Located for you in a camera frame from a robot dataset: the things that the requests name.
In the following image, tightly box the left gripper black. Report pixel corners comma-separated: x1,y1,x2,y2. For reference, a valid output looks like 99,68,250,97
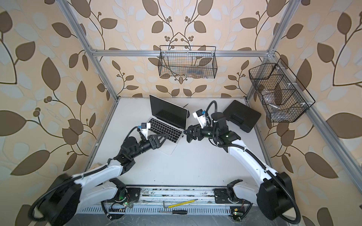
129,133,167,161

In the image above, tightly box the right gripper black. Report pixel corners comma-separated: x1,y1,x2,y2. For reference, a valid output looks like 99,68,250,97
185,123,219,141

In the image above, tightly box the silver laptop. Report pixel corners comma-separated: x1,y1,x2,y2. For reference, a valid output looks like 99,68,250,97
148,95,189,155

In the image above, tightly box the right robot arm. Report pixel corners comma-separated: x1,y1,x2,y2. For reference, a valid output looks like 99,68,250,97
184,100,302,225

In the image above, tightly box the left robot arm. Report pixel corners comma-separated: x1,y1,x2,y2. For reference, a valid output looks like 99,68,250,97
27,127,169,226

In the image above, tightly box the black plastic case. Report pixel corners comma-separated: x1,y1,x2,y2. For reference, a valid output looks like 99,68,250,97
223,100,261,133

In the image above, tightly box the black screwdriver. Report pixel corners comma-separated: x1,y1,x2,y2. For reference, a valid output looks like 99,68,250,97
159,210,188,215

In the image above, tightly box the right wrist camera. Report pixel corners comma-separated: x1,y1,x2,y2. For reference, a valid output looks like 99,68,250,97
192,109,209,129

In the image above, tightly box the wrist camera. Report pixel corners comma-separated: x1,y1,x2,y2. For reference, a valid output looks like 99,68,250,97
137,122,151,140
192,109,209,129

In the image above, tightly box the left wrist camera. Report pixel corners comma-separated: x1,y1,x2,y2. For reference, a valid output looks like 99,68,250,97
137,122,151,140

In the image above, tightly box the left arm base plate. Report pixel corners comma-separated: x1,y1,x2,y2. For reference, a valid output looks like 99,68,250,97
110,187,141,203

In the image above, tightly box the yellow handled tool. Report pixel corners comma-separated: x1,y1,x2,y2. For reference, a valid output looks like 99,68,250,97
163,199,198,209

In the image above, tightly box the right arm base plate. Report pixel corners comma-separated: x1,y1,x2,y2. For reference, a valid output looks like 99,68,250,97
213,188,251,204

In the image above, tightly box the back wire basket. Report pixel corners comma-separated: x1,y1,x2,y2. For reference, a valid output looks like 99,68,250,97
156,45,218,79

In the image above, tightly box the wire basket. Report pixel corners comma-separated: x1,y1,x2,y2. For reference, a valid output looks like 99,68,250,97
248,59,315,122
156,45,218,79

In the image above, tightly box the right wire basket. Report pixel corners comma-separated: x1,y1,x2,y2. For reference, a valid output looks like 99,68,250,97
248,59,315,122

